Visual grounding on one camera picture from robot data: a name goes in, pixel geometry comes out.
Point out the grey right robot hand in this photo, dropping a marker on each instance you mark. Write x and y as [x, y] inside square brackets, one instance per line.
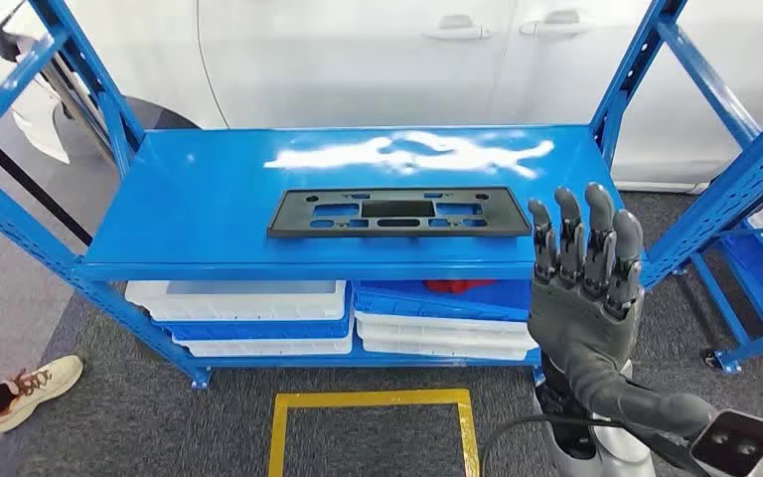
[585, 316]

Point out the black plastic plate bracket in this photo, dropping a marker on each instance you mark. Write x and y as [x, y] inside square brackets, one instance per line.
[289, 220]

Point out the red part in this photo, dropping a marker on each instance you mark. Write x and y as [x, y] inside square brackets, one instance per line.
[457, 286]

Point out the yellow floor tape square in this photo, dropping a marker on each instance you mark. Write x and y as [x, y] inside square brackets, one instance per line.
[368, 397]

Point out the white car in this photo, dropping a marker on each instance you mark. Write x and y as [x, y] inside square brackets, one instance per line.
[355, 59]

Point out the person's beige shoe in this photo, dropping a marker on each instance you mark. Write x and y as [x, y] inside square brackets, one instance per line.
[32, 392]

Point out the black floor tape line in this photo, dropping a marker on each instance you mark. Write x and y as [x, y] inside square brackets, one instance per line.
[26, 182]

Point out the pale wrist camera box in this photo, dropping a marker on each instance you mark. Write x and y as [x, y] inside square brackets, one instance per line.
[750, 447]

